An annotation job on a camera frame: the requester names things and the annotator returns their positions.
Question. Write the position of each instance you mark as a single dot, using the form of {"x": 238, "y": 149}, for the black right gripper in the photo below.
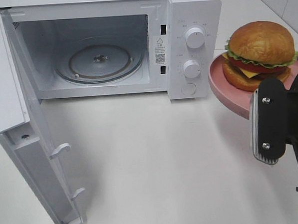
{"x": 273, "y": 135}

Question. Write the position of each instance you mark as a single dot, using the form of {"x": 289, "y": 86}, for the pink round plate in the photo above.
{"x": 228, "y": 97}

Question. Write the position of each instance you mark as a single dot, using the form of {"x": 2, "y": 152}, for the burger with lettuce and cheese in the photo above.
{"x": 257, "y": 51}

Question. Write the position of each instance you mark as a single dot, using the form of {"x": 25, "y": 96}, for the round white door-open button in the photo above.
{"x": 189, "y": 89}

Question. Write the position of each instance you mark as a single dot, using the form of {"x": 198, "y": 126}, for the white microwave door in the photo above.
{"x": 24, "y": 133}

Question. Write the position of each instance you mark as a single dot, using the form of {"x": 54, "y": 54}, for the upper white power knob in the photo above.
{"x": 195, "y": 37}

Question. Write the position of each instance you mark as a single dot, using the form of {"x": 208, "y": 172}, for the white microwave oven body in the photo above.
{"x": 43, "y": 26}

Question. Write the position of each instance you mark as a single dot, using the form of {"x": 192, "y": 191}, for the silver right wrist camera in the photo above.
{"x": 253, "y": 126}

